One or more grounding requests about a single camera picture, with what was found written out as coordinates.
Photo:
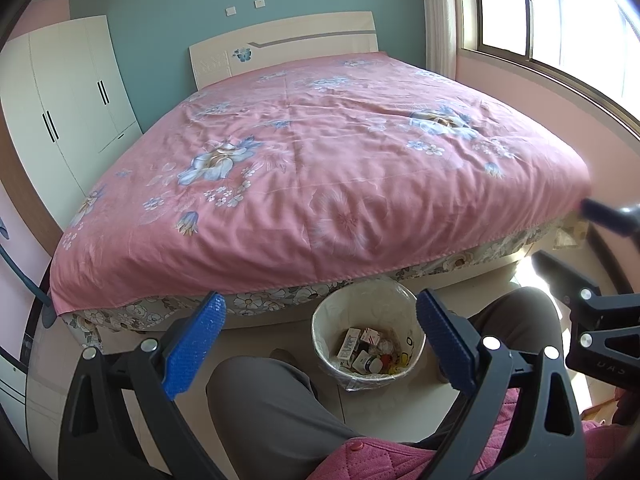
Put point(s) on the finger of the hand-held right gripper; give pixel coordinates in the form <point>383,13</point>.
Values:
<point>607,215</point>
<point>565,275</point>

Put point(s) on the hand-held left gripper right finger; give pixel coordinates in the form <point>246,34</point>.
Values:
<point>445,340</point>

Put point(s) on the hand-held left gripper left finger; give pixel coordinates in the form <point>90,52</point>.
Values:
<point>195,345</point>

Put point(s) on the white paper ball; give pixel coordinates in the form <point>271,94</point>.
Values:
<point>386,346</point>

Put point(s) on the red and white box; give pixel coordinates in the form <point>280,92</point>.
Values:
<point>370,336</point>

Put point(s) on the small white jar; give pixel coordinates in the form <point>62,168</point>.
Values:
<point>364,362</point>

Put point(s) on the white milk carton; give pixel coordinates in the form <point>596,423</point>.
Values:
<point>348,343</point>

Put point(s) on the round beige trash bin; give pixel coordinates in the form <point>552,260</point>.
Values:
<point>325,325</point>

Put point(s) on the person's right leg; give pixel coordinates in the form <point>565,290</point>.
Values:
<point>520,320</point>

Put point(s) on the person's leg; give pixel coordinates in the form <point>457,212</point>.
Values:
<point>520,320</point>
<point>260,410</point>

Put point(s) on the bed base with floral skirt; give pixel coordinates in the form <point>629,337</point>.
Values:
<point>250,305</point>

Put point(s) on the person's left leg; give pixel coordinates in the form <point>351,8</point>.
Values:
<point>260,410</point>

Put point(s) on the pink quilted jacket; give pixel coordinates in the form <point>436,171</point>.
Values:
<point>380,462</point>

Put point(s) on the window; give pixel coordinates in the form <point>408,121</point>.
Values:
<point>565,15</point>

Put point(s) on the pink floral blanket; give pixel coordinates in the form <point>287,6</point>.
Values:
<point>325,170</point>

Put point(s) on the beige curtain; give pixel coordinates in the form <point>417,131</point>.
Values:
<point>440,15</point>

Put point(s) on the white wardrobe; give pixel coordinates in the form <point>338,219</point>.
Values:
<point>60,100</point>

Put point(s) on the cream bed headboard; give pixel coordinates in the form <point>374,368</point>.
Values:
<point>300,40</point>

